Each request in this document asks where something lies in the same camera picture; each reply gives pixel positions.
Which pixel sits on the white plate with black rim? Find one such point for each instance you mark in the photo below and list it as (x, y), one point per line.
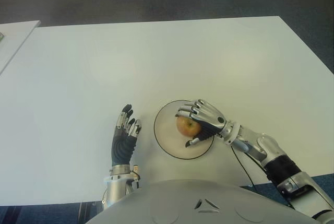
(167, 135)

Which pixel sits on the red yellow apple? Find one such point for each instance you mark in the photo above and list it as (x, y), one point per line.
(186, 127)

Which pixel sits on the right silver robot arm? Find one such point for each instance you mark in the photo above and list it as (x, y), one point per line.
(271, 153)

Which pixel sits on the grey robot torso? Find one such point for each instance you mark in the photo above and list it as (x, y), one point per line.
(195, 205)

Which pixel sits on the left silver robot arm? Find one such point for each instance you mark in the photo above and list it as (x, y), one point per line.
(117, 184)

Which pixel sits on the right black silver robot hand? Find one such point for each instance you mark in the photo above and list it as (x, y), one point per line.
(211, 119)

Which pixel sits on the small beige wrist connector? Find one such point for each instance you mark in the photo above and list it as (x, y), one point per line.
(136, 173)

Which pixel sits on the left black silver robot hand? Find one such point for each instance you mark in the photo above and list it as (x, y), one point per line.
(122, 148)

